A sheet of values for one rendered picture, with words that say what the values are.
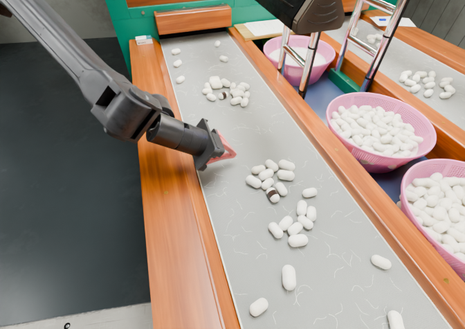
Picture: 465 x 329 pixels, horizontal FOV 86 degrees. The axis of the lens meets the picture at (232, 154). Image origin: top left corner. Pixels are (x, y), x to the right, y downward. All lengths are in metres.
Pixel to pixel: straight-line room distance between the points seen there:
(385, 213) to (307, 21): 0.37
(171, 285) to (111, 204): 1.14
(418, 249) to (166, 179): 0.48
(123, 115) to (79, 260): 1.10
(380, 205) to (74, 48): 0.61
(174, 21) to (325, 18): 0.77
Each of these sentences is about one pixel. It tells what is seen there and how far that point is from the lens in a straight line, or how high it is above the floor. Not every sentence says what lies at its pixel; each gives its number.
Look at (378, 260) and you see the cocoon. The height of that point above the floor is 0.76.
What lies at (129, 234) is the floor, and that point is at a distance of 1.41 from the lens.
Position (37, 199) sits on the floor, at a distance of 1.79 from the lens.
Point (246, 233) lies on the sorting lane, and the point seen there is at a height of 0.74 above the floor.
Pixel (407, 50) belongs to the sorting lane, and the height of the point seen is 0.74.
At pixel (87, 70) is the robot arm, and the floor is 0.99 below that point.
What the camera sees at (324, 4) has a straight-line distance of 0.42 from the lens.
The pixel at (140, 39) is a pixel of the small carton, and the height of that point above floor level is 0.78.
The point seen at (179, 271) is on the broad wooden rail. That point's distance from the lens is 0.45.
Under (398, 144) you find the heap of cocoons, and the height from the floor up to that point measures 0.74.
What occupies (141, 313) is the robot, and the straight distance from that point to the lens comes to 0.76.
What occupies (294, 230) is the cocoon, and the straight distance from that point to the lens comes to 0.49.
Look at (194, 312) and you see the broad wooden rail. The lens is 0.43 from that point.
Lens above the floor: 1.19
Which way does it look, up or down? 47 degrees down
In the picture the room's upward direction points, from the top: straight up
